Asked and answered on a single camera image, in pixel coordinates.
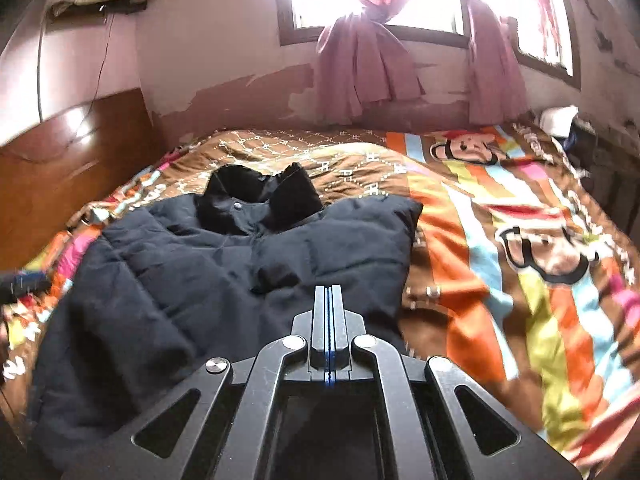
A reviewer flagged dark navy puffer jacket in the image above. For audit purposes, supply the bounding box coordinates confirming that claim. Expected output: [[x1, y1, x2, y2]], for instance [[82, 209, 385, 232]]
[[27, 162, 425, 466]]

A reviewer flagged pink knotted curtain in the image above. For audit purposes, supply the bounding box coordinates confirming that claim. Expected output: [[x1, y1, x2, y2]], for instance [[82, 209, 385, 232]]
[[310, 0, 427, 126], [455, 0, 532, 126]]

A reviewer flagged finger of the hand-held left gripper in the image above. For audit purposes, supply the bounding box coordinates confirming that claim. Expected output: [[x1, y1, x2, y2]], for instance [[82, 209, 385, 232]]
[[0, 267, 53, 308]]

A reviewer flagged white pillow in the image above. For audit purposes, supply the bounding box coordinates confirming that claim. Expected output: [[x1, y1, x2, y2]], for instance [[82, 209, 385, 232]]
[[541, 106, 581, 137]]

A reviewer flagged brown framed window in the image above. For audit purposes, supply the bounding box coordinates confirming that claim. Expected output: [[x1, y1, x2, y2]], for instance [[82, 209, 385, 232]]
[[275, 0, 583, 92]]

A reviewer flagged red cloth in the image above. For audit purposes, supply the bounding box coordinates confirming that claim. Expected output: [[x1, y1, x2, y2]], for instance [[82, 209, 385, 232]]
[[527, 0, 569, 62]]

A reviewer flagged thin white pipe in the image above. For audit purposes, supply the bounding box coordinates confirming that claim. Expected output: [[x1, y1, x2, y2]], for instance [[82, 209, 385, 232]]
[[34, 10, 50, 122]]

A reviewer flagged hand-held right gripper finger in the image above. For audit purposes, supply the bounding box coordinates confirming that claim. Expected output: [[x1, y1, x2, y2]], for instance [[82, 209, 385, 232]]
[[328, 285, 583, 480], [65, 285, 329, 480]]

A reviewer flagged black cable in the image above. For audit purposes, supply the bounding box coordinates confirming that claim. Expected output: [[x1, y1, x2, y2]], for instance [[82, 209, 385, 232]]
[[72, 6, 110, 137]]

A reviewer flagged dark wall-mounted box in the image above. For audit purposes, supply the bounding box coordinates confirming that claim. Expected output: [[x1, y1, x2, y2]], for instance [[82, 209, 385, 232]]
[[65, 0, 149, 16]]

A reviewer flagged colourful printed blanket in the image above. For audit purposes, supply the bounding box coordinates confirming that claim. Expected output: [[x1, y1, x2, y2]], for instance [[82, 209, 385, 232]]
[[0, 122, 640, 480]]

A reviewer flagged wooden bed headboard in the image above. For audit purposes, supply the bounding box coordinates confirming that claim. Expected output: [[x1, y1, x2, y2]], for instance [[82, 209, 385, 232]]
[[0, 87, 168, 271]]

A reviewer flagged dark blue bag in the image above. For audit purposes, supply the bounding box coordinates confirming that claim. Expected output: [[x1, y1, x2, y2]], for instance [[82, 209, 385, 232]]
[[564, 115, 602, 162]]

